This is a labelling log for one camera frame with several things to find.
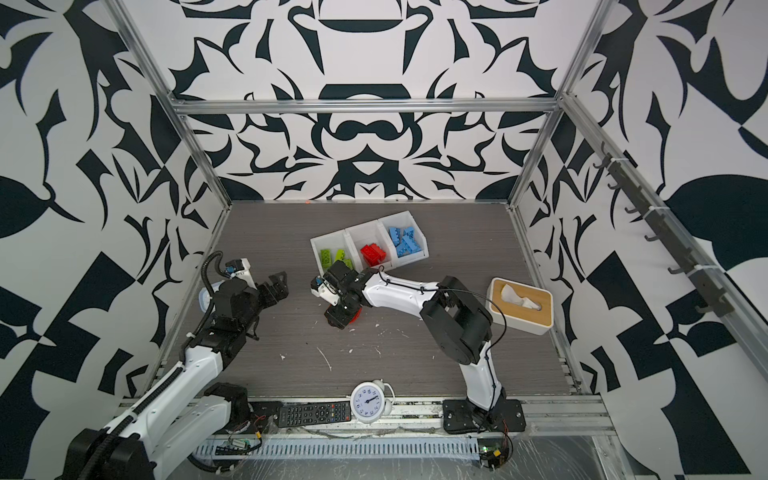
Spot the green lego brick cluster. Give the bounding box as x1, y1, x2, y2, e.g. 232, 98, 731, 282
319, 249, 354, 272

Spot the red lego brick pair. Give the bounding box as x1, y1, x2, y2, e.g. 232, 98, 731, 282
360, 243, 387, 267

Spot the blue lego brick cluster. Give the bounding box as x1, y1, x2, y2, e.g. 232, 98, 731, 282
388, 227, 422, 258

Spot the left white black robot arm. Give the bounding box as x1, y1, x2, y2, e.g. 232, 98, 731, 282
62, 272, 289, 479

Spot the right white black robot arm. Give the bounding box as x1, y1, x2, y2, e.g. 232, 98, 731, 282
310, 261, 504, 413

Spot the left white bin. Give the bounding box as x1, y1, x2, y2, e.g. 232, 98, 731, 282
310, 229, 363, 275

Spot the white bin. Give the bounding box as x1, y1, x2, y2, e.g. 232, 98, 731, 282
345, 220, 396, 270
378, 211, 429, 269
310, 229, 363, 275

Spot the middle white bin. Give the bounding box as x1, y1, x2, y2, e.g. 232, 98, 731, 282
345, 220, 396, 270

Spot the light blue lidded container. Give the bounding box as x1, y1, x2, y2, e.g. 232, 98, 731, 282
198, 280, 224, 312

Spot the right white bin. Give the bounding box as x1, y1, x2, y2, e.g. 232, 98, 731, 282
378, 211, 429, 269

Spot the white analog clock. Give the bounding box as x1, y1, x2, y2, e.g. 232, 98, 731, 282
350, 380, 396, 424

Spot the black remote control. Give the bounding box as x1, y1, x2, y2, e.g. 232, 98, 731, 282
277, 401, 352, 428

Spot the white box wooden lid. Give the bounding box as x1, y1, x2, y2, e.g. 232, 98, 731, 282
485, 277, 554, 335

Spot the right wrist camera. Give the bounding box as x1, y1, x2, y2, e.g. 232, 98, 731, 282
310, 276, 339, 306

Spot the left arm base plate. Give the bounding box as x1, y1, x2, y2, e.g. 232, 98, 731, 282
225, 401, 283, 435

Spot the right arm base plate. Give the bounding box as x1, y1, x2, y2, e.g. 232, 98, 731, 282
442, 398, 527, 435

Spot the white cable duct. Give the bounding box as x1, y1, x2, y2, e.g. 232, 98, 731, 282
194, 437, 481, 461

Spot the aluminium frame rail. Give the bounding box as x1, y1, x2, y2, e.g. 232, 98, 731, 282
171, 98, 557, 115

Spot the black wall hook rail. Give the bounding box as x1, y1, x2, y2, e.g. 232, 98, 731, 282
596, 153, 736, 318

